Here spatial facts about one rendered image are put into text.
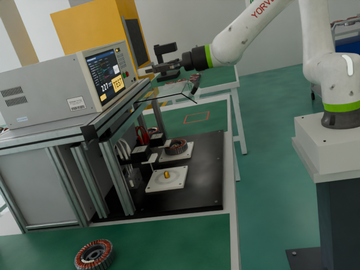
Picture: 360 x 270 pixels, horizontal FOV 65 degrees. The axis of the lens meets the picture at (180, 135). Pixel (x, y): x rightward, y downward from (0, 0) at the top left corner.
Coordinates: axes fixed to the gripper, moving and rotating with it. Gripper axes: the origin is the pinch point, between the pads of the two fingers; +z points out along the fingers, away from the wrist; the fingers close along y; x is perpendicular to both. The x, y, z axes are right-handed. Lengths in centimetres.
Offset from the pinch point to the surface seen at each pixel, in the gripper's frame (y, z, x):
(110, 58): -8.9, 9.9, 8.7
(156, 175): -17.8, 2.6, -39.8
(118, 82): -8.7, 9.9, -0.9
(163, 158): -2.7, 2.5, -39.7
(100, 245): -55, 11, -40
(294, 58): 513, -157, -102
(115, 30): 326, 131, 33
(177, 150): -0.9, -4.1, -37.9
